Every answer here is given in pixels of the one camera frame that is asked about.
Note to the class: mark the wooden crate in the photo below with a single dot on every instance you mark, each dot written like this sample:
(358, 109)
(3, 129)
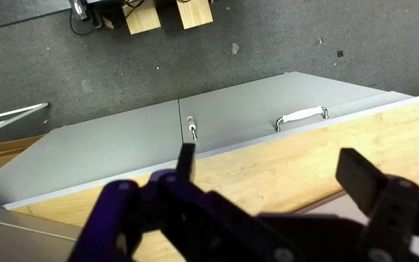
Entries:
(3, 150)

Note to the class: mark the light wooden leg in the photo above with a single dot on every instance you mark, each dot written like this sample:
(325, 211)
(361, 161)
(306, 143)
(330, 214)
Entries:
(141, 16)
(195, 12)

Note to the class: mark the silver drawer lock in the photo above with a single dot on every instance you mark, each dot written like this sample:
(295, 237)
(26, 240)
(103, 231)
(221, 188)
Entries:
(191, 127)

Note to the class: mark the silver metal bars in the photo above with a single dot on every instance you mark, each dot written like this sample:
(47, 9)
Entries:
(10, 113)

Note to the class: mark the gray desk drawer front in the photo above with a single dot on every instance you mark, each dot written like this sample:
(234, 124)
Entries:
(247, 106)

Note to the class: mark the plain gray desk panel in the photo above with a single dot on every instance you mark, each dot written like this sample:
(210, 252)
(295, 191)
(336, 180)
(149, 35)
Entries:
(102, 145)

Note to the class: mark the white paper scrap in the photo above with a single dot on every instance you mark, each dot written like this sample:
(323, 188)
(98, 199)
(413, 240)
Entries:
(234, 48)

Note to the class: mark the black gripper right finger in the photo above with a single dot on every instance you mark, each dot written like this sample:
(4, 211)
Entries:
(403, 212)

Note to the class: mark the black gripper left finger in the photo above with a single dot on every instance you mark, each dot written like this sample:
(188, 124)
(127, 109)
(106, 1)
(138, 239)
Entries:
(189, 218)

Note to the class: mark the small black square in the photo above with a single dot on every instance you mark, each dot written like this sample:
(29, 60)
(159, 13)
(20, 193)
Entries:
(339, 52)

